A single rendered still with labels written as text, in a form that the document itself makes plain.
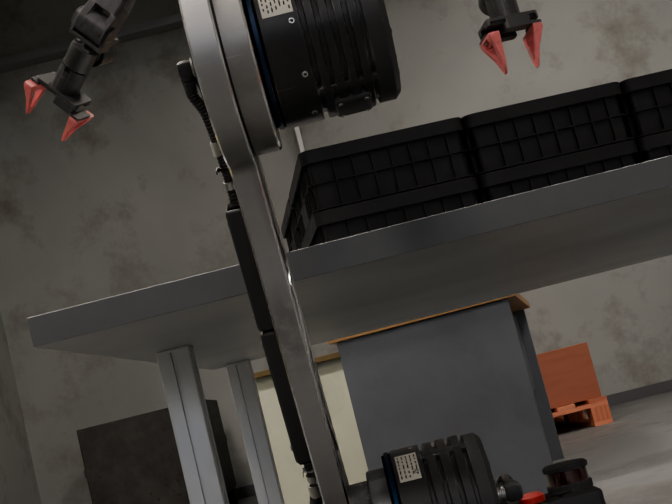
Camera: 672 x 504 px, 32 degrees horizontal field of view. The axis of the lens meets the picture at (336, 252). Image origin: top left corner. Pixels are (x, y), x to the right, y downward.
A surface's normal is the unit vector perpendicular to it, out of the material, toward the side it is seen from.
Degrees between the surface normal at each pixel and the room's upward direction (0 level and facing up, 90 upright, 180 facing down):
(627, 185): 90
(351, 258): 90
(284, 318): 115
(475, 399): 90
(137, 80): 90
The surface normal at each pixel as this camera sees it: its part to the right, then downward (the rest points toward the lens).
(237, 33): -0.01, 0.01
